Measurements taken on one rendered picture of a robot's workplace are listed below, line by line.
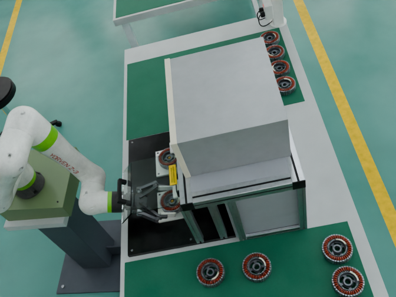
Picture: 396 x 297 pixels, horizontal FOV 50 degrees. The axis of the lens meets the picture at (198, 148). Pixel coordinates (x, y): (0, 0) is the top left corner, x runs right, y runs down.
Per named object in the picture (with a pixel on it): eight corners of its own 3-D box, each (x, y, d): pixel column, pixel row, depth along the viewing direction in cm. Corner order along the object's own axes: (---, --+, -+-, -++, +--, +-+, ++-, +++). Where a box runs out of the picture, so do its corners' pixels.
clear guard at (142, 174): (122, 223, 163) (116, 216, 159) (122, 172, 178) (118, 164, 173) (204, 207, 159) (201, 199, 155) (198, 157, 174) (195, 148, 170)
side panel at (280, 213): (240, 241, 176) (227, 203, 151) (238, 234, 178) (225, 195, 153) (307, 228, 173) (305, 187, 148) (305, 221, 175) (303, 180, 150)
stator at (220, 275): (192, 277, 171) (190, 273, 168) (210, 256, 175) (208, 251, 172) (213, 294, 165) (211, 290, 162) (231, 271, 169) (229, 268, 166)
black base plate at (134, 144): (129, 257, 183) (127, 255, 181) (129, 142, 222) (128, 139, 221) (236, 237, 177) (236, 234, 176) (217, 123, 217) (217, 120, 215)
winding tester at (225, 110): (185, 178, 156) (170, 145, 140) (177, 95, 183) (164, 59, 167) (291, 156, 151) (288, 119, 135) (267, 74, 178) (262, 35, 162)
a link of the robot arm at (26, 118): (-7, 129, 153) (17, 124, 148) (6, 102, 160) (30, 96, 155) (29, 156, 167) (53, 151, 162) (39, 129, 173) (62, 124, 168)
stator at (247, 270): (254, 289, 163) (253, 285, 160) (237, 266, 170) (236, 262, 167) (277, 271, 165) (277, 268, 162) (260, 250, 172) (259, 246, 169)
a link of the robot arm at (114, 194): (112, 199, 191) (112, 217, 185) (111, 185, 182) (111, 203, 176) (126, 199, 192) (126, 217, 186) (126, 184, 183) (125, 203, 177)
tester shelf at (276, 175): (183, 211, 153) (180, 205, 149) (172, 82, 195) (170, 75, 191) (306, 187, 148) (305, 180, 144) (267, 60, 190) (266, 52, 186)
